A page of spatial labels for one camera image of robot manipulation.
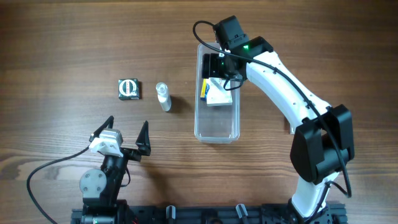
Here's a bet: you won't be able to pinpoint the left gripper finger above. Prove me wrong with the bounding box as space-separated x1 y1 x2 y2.
91 116 114 138
136 121 151 156

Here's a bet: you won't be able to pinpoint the blue yellow lozenge box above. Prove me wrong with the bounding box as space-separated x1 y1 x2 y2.
200 79 210 101

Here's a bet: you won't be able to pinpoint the white blue medicine box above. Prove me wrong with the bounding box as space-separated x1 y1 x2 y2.
206 78 233 106

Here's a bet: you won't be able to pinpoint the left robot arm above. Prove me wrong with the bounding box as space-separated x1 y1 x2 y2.
80 116 151 224

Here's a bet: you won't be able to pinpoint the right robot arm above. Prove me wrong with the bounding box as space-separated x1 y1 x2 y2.
202 16 354 223

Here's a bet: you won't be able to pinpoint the clear plastic container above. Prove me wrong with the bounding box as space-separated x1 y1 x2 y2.
194 44 240 144

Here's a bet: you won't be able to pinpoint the green Zam-Buk box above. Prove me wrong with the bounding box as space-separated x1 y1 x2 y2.
118 78 140 100

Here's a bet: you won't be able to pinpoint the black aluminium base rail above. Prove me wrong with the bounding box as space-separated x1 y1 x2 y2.
70 203 348 224

